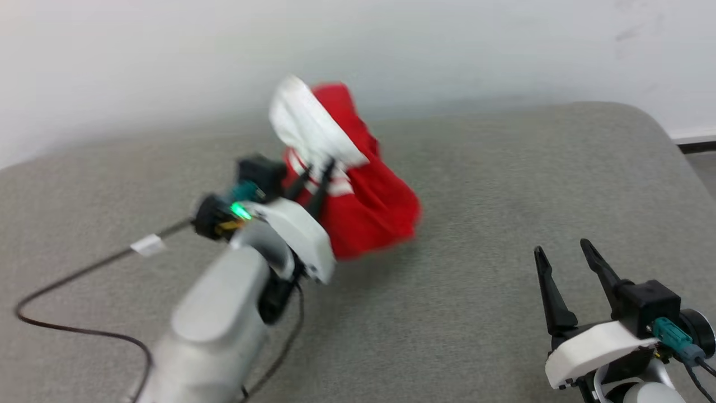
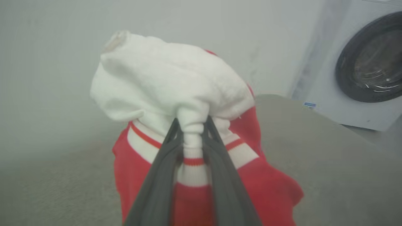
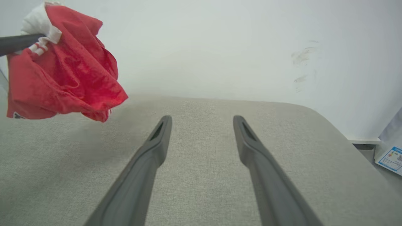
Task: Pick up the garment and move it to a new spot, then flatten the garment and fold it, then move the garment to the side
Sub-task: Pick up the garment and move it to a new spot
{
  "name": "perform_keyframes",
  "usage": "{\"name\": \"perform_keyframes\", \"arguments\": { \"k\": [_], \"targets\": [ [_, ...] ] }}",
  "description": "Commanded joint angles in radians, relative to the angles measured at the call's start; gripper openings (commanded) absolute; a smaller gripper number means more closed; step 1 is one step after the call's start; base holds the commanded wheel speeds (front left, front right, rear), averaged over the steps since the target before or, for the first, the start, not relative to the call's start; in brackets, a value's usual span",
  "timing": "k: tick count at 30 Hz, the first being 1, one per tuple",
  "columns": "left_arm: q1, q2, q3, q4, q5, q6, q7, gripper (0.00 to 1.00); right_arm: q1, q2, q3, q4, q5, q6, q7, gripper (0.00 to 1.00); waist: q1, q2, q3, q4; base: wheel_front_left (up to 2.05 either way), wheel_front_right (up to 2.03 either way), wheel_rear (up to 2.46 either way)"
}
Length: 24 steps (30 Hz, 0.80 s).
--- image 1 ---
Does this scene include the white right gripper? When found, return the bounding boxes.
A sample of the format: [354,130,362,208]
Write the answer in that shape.
[534,238,661,390]

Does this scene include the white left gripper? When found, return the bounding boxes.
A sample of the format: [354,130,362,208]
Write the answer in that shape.
[243,158,337,284]

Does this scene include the red white basketball jersey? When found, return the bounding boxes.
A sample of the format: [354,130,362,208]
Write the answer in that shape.
[268,76,423,261]

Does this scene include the black cable with teal plug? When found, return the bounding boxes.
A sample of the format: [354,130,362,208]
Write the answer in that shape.
[651,317,716,403]
[15,182,265,403]

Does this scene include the thin black cable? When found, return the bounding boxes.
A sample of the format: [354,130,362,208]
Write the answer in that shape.
[242,283,306,401]

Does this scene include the white wall baseboard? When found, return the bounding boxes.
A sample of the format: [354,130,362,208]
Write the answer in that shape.
[670,128,716,154]

